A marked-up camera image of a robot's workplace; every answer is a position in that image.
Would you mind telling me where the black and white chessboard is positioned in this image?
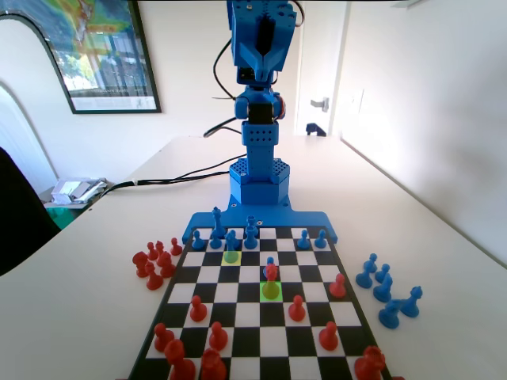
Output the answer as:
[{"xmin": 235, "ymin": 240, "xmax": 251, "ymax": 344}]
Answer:
[{"xmin": 126, "ymin": 225, "xmax": 393, "ymax": 380}]

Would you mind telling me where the black framed poster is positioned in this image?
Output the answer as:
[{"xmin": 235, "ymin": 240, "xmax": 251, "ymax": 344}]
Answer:
[{"xmin": 0, "ymin": 0, "xmax": 162, "ymax": 115}]

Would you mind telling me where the pile of papers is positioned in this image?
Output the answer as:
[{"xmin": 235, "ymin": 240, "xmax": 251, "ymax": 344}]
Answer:
[{"xmin": 50, "ymin": 177, "xmax": 109, "ymax": 205}]

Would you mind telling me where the red chess knight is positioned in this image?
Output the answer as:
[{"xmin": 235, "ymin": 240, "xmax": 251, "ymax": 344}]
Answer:
[
  {"xmin": 354, "ymin": 345, "xmax": 387, "ymax": 380},
  {"xmin": 132, "ymin": 251, "xmax": 150, "ymax": 278}
]

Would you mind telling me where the red chess king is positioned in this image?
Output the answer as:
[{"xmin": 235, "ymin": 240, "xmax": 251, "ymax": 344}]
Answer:
[{"xmin": 200, "ymin": 348, "xmax": 227, "ymax": 380}]

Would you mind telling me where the black cable bundle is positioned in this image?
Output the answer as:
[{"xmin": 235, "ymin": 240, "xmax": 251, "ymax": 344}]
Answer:
[{"xmin": 89, "ymin": 156, "xmax": 242, "ymax": 211}]

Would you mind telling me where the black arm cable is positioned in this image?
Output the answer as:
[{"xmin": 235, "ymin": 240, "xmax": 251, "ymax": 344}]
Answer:
[{"xmin": 202, "ymin": 37, "xmax": 243, "ymax": 139}]

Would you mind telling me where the white door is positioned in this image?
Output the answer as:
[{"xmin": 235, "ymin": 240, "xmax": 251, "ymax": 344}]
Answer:
[{"xmin": 295, "ymin": 0, "xmax": 352, "ymax": 138}]

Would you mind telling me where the blue chess knight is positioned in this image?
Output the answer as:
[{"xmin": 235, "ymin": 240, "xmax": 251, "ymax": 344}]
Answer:
[{"xmin": 378, "ymin": 299, "xmax": 403, "ymax": 329}]

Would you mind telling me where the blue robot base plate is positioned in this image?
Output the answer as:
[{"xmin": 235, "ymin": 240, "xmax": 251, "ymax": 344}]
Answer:
[{"xmin": 181, "ymin": 197, "xmax": 340, "ymax": 245}]

